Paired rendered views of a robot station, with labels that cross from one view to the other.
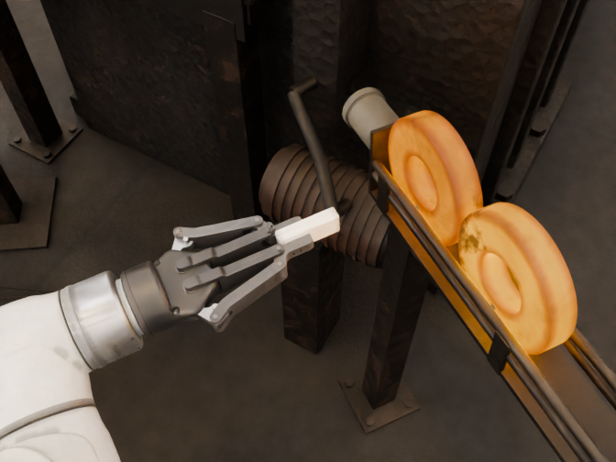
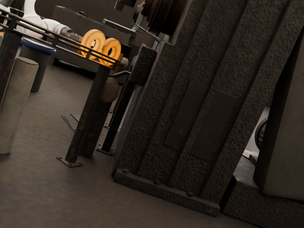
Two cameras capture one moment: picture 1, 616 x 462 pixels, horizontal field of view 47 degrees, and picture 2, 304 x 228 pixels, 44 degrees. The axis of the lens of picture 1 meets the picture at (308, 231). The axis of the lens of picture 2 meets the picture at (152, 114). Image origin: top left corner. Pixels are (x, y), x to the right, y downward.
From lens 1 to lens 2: 2.14 m
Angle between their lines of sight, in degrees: 60
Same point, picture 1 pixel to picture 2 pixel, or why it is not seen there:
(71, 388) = (49, 25)
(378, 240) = not seen: hidden behind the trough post
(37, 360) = (52, 21)
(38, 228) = not seen: hidden behind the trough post
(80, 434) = (43, 24)
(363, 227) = not seen: hidden behind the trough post
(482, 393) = (82, 179)
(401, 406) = (68, 163)
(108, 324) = (60, 26)
